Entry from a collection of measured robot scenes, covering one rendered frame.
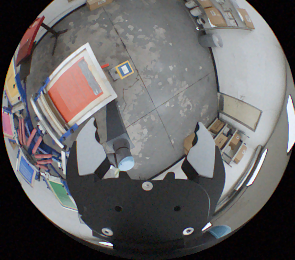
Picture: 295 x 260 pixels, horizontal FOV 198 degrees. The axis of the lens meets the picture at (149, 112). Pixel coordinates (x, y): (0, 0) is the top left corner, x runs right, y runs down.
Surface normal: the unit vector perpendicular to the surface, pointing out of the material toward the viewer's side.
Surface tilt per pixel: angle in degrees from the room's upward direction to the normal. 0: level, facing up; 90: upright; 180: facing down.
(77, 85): 0
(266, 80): 90
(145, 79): 0
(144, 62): 0
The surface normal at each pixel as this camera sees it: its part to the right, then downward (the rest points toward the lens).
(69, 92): 0.39, 0.37
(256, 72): -0.83, 0.54
